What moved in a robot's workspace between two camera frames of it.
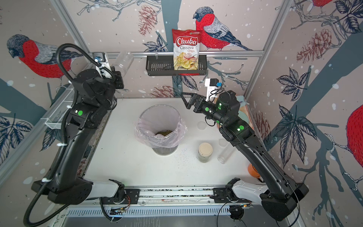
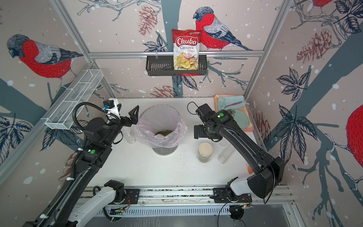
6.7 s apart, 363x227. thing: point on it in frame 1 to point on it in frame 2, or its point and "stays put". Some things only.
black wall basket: (163, 65) stays put
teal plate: (243, 116) stays put
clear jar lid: (222, 143) stays put
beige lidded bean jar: (204, 151) stays put
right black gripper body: (208, 110) to (203, 132)
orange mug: (252, 171) stays put
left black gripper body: (118, 83) to (125, 121)
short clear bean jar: (123, 62) to (129, 135)
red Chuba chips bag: (186, 46) stays put
